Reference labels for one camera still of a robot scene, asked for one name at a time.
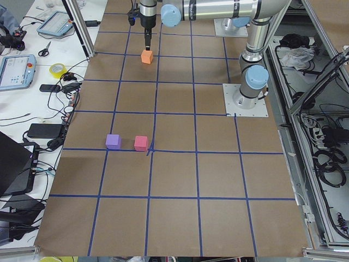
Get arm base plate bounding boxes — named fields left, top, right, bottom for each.
left=222, top=84, right=268, bottom=117
left=214, top=17, right=250, bottom=38

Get black power brick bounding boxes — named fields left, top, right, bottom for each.
left=27, top=123, right=63, bottom=139

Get aluminium frame post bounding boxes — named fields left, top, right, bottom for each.
left=62, top=0, right=95, bottom=58

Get black handled scissors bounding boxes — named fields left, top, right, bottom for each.
left=38, top=41, right=51, bottom=57

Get blue teach pendant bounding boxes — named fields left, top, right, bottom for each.
left=1, top=54, right=37, bottom=91
left=37, top=11, right=73, bottom=38

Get black laptop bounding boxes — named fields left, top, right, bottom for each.
left=1, top=133, right=39, bottom=197

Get purple foam cube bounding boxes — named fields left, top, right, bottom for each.
left=105, top=134, right=122, bottom=150

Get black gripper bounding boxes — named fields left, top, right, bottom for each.
left=128, top=8, right=157, bottom=51

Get yellow tape roll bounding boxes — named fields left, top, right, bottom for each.
left=49, top=63, right=68, bottom=79

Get red foam cube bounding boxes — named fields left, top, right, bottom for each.
left=134, top=136, right=149, bottom=152

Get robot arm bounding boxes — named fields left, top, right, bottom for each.
left=127, top=0, right=261, bottom=51
left=233, top=1, right=290, bottom=110

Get orange foam cube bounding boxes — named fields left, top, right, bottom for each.
left=141, top=50, right=153, bottom=64

